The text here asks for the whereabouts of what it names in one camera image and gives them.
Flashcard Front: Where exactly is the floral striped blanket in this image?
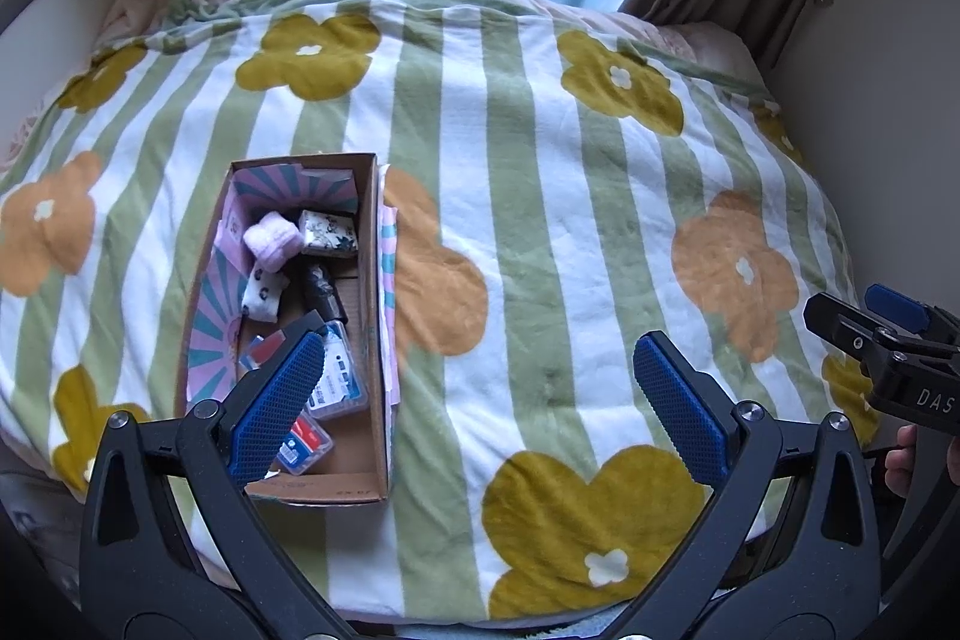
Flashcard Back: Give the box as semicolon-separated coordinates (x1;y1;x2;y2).
2;0;878;624

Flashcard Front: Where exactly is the white headboard panel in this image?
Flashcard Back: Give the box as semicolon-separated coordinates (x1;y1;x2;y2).
2;0;114;161

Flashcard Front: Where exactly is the white floral printed box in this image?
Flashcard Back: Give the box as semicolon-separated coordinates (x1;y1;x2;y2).
298;209;358;259

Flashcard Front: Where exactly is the black cylinder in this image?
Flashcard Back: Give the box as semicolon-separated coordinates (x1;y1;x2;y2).
299;263;348;325

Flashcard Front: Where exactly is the silver cube box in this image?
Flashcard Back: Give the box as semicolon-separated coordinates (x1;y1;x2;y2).
238;330;285;377

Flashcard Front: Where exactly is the white panda sock roll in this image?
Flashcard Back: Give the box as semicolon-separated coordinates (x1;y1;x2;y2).
241;265;290;323

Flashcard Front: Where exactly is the pink fuzzy sock roll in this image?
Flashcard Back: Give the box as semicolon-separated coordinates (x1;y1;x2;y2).
242;211;304;273

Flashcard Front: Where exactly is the dental floss pick case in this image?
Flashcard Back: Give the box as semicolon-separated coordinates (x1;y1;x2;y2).
306;320;370;420

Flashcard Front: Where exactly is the open cardboard box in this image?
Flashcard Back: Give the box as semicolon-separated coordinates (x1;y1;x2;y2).
176;152;398;507

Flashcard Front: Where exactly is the right hand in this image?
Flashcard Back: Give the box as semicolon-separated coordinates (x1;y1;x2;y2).
884;424;960;498

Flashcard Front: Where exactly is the red blue card case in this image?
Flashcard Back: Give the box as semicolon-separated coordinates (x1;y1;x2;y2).
277;413;334;476

